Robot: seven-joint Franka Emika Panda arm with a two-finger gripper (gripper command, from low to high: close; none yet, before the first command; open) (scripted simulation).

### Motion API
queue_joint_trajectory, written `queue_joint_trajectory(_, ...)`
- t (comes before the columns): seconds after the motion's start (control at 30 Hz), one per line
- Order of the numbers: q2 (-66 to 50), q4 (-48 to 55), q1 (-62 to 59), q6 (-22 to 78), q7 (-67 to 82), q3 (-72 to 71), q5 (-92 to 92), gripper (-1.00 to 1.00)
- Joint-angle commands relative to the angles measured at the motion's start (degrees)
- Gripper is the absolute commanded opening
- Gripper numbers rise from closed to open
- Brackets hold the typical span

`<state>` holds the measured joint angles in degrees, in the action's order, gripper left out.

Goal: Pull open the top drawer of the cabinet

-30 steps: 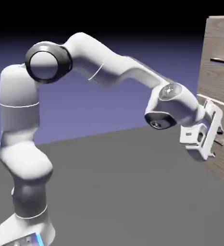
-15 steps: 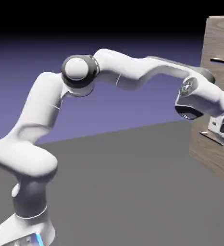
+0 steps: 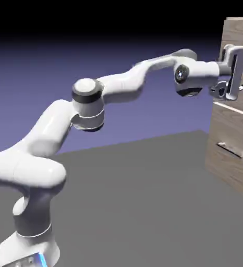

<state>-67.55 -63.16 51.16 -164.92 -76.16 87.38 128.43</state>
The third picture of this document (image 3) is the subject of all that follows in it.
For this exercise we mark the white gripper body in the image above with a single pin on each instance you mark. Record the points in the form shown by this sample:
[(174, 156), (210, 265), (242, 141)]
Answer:
[(239, 62)]

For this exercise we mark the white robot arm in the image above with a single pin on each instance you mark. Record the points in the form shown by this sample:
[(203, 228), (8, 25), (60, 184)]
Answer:
[(117, 83)]

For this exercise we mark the light wood cabinet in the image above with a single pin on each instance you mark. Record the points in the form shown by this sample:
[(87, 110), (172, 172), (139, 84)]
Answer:
[(227, 129)]

